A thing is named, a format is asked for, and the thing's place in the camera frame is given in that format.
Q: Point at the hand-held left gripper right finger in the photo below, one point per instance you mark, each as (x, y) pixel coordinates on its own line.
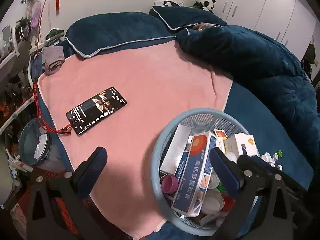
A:
(223, 170)

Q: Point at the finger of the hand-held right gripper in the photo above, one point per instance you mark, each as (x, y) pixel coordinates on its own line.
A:
(270, 166)

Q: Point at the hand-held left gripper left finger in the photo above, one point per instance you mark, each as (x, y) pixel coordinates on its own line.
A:
(93, 163)

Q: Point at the pile of bottle caps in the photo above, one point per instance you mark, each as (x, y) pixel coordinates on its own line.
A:
(268, 158)

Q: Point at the green bottle cap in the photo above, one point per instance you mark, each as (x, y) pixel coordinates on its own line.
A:
(279, 153)

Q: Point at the blue plastic mesh basket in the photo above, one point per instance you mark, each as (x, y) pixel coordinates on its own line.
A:
(160, 155)

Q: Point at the blue and orange ointment box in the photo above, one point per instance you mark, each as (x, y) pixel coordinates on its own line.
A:
(195, 177)

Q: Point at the white box with yellow drop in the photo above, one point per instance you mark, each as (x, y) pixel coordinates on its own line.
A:
(238, 142)

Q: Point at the small orange and white box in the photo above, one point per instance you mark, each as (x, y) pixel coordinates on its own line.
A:
(220, 133)

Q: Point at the dark blue bed sheet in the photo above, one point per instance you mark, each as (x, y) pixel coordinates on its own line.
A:
(265, 122)

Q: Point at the black smartphone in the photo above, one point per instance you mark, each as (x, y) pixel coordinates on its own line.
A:
(96, 111)

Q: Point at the silver cardboard box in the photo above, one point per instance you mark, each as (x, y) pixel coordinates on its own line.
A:
(175, 150)

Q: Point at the pink bottle cap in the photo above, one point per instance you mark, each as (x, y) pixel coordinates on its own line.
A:
(169, 183)

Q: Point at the trash bin with blue bag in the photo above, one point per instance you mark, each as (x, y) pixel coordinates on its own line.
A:
(32, 145)

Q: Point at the pink towel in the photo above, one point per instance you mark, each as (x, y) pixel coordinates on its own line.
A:
(150, 80)

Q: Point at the dark blue duvet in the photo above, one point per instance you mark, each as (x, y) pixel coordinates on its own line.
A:
(250, 60)

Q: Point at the grey cloth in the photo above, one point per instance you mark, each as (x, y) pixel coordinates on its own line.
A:
(52, 57)

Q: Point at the dark hanging bag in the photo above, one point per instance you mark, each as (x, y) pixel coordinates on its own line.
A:
(310, 53)

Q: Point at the large dark blue pillow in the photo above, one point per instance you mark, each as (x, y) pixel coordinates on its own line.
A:
(117, 32)

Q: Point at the white desk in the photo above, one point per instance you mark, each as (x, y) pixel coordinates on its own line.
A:
(8, 55)

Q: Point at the small dark blue pillow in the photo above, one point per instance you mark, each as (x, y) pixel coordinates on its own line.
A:
(185, 17)

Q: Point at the white wardrobe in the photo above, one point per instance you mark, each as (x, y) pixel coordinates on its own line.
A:
(262, 7)

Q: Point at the panda plush toy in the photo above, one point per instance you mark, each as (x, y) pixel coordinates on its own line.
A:
(206, 3)

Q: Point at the black and white printed cushion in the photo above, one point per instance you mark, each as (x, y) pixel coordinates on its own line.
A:
(172, 3)

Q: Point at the purple figure wall decoration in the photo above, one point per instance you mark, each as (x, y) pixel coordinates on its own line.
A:
(33, 15)

